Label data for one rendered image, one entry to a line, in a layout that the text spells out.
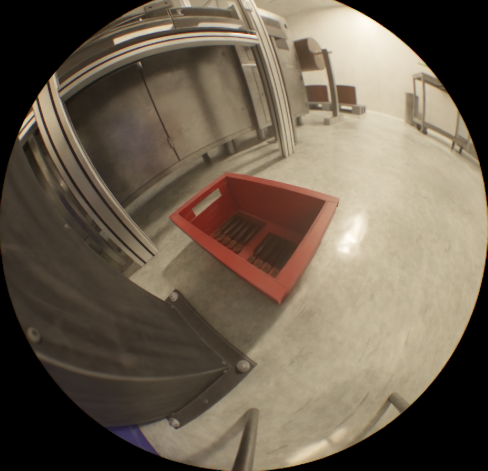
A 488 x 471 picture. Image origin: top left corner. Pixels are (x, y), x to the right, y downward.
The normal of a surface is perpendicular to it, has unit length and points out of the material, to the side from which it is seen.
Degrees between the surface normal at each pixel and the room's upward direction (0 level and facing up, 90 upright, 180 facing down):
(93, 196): 90
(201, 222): 90
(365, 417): 0
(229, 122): 90
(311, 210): 90
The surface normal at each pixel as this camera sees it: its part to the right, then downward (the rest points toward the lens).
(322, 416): -0.26, -0.67
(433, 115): -0.72, 0.61
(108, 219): 0.65, 0.41
